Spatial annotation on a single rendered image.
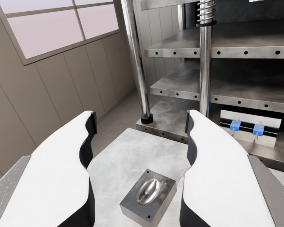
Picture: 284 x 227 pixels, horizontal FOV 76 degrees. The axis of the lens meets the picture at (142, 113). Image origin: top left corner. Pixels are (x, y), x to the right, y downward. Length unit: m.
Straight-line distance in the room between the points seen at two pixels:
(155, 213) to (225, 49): 0.77
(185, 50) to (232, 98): 0.35
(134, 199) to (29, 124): 1.74
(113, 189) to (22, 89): 1.61
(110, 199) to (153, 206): 0.23
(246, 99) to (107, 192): 0.81
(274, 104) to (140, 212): 0.76
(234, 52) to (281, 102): 0.32
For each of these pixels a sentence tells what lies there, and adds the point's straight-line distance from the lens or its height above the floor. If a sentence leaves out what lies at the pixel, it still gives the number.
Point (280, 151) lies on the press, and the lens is 1.16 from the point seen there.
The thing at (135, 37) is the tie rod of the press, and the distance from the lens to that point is 1.11.
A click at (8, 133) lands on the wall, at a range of 2.24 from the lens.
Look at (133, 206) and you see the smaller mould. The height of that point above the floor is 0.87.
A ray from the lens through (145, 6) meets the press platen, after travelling 1.15.
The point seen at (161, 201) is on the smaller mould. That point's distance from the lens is 0.77.
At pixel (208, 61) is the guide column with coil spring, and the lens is 0.97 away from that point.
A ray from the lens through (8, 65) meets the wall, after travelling 2.20.
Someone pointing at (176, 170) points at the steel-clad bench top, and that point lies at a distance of 0.95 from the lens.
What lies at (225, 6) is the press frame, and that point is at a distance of 1.78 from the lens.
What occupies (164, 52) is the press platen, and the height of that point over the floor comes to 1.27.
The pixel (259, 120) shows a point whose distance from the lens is 1.09.
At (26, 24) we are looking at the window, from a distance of 2.33.
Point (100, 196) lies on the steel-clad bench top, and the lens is 0.94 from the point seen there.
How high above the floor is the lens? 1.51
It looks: 30 degrees down
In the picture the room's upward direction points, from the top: 10 degrees counter-clockwise
